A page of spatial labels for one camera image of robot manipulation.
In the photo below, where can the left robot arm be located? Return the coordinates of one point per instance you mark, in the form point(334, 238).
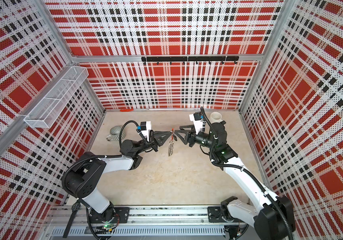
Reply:
point(82, 178)

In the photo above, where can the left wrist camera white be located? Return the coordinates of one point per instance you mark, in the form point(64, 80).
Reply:
point(144, 130)

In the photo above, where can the white wire mesh basket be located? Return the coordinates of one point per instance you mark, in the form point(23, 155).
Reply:
point(48, 109)

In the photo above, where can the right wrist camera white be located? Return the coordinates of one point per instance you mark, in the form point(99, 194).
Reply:
point(198, 122)

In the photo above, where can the key organizer with red handle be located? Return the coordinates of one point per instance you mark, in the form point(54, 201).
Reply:
point(171, 143)

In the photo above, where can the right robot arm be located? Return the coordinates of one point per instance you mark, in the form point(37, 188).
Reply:
point(271, 216)

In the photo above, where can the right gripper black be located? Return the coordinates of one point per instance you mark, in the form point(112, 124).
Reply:
point(191, 137)

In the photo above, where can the red marker at wall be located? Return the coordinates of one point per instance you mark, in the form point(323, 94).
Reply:
point(126, 110)

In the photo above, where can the black wall hook rail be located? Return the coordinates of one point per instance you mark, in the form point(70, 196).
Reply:
point(191, 59)

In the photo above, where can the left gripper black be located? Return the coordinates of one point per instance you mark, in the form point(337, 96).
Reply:
point(158, 139)

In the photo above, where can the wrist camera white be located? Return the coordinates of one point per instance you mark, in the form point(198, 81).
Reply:
point(198, 122)
point(144, 130)

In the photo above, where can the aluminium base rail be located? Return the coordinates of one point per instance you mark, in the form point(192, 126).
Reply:
point(177, 222)

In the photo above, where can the white ceramic mug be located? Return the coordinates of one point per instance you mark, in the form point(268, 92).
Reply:
point(215, 117)

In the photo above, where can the grey striped ceramic mug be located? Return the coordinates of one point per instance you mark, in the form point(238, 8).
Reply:
point(115, 134)

